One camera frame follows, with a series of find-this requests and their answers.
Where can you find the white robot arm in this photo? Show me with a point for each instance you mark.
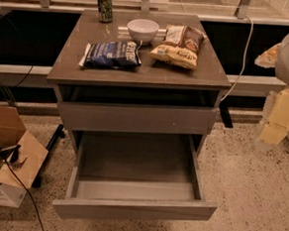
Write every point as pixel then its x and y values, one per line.
pixel 274 125

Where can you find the yellow brown chip bag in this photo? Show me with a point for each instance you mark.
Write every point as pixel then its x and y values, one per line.
pixel 180 46

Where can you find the black stand leg left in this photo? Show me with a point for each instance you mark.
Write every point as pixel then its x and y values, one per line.
pixel 58 134

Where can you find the grey top drawer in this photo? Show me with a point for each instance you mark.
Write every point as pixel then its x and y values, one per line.
pixel 133 119

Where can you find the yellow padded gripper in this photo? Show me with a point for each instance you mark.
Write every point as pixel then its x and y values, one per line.
pixel 268 59

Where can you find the black stand leg right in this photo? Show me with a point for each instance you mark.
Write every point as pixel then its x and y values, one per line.
pixel 225 115

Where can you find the grey drawer cabinet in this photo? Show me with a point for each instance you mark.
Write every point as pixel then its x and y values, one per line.
pixel 154 83

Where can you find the white bowl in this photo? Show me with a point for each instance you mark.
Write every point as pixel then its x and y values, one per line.
pixel 142 31

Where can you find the black stand leg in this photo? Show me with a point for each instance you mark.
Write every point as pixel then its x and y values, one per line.
pixel 225 115
pixel 58 134

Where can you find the green drink can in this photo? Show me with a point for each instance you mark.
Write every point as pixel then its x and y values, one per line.
pixel 105 10

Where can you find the open cardboard box left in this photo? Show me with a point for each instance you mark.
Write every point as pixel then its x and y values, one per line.
pixel 21 157

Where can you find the grey drawer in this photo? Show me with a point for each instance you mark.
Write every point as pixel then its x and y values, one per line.
pixel 135 176
pixel 133 119

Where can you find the blue chip bag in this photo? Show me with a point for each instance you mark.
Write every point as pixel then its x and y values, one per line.
pixel 111 55

